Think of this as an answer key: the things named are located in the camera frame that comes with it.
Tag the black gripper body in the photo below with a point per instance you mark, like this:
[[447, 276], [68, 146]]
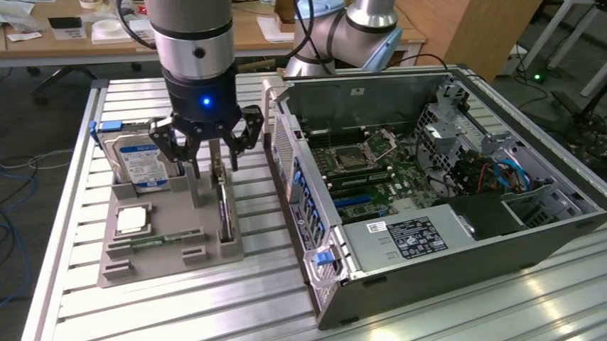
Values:
[[204, 92]]

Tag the graphics card with metal bracket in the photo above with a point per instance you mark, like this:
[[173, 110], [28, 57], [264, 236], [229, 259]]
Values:
[[225, 213]]

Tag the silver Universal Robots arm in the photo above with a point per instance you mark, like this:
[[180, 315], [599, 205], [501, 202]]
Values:
[[193, 21]]

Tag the hard disk in blue caddy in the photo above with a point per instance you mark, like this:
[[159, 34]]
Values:
[[140, 163]]

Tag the plain white labelled box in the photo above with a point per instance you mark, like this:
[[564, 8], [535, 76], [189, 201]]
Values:
[[140, 28]]

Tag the CPU socket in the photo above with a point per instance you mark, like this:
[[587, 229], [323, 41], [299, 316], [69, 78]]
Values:
[[351, 158]]

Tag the white paper stack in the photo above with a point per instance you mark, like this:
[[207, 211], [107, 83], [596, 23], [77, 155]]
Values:
[[275, 30]]

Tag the silver CPU chip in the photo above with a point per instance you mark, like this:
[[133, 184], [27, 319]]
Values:
[[131, 220]]

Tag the white box with tape roll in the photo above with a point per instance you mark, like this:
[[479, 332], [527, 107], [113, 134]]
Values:
[[111, 32]]

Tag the wooden desk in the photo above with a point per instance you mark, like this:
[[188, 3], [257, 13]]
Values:
[[95, 48]]

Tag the installed black RAM stick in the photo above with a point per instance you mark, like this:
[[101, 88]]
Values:
[[360, 179]]

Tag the green RAM stick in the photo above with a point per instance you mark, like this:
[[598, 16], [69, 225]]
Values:
[[161, 239]]

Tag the metal socket cover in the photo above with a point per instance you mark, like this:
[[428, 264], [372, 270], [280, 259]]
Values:
[[381, 140]]

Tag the blue expansion slot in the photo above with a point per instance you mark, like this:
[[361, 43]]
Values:
[[351, 200]]

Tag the white box with black lid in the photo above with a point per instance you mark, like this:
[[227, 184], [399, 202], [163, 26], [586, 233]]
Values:
[[67, 28]]

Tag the grey parts rack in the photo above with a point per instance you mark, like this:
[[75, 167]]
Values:
[[171, 263]]

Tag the masking tape roll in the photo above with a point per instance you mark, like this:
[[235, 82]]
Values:
[[89, 3]]

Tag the green motherboard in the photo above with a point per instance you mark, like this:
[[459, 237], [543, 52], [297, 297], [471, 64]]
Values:
[[403, 184]]

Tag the blue case latch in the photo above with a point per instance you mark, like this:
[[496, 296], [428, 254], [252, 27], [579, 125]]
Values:
[[323, 257]]

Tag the metal disk bay cage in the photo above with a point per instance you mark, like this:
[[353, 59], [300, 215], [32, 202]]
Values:
[[443, 138]]

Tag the white paper label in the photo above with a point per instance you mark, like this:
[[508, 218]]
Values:
[[23, 36]]

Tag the clear plastic bag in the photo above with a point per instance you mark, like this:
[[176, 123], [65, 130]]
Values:
[[19, 19]]

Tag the grey power supply unit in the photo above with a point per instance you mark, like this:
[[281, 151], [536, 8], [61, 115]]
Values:
[[403, 238]]

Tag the wooden cabinet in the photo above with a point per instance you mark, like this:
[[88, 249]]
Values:
[[473, 35]]

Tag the dark grey open PC case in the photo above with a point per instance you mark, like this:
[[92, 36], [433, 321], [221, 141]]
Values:
[[427, 277]]

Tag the green indicator light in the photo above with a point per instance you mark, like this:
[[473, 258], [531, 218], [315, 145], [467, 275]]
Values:
[[538, 76]]

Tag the white table frame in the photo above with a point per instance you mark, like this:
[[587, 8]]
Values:
[[555, 32]]

